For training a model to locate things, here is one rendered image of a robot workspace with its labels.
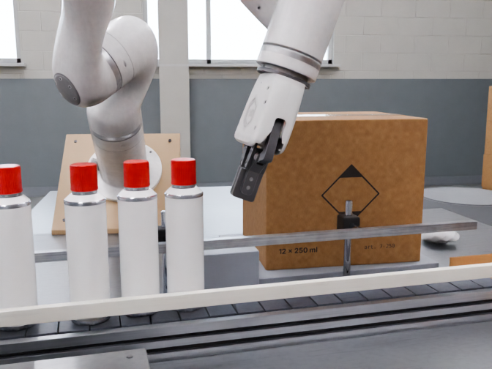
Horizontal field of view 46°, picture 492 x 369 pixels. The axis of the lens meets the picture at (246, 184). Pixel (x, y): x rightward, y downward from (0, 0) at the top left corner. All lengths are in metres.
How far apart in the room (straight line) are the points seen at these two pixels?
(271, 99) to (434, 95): 6.08
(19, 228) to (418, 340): 0.55
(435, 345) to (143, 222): 0.43
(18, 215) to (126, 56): 0.53
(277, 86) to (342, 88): 5.65
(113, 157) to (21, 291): 0.64
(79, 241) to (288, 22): 0.38
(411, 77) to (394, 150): 5.60
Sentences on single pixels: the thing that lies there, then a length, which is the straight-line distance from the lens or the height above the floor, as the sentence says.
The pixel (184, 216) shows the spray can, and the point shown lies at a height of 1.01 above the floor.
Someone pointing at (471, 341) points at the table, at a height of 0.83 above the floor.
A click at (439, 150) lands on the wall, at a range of 6.87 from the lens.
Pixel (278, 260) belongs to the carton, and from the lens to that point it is 1.04.
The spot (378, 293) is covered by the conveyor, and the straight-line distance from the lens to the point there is 0.88.
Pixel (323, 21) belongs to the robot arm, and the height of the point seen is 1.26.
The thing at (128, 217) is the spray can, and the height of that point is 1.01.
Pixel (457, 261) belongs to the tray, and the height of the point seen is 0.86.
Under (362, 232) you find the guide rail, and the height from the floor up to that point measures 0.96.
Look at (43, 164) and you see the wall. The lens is 6.24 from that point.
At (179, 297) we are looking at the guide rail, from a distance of 0.76.
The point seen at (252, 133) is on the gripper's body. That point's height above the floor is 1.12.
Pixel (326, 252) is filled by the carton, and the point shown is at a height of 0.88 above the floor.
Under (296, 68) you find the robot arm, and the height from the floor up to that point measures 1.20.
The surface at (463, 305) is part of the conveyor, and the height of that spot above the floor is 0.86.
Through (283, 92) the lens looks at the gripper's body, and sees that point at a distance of 0.74.
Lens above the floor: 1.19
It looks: 10 degrees down
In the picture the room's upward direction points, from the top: straight up
